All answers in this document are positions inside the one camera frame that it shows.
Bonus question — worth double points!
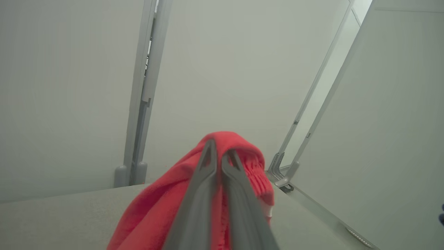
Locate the red shorts with white trim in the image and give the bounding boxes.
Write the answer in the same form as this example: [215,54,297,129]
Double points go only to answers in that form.
[107,131,275,250]

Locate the grey partition corner frame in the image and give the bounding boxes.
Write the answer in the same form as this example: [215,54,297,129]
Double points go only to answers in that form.
[266,0,377,193]

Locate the grey fabric sofa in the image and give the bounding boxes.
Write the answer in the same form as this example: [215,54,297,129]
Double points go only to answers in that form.
[0,182,378,250]

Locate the grey partition post with feet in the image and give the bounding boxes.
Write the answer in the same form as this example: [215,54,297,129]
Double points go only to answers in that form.
[114,0,174,188]

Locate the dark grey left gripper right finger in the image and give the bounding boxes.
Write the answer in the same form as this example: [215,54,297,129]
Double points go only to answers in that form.
[221,150,280,250]

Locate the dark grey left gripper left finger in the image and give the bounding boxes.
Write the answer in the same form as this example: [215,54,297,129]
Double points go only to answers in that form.
[163,140,221,250]

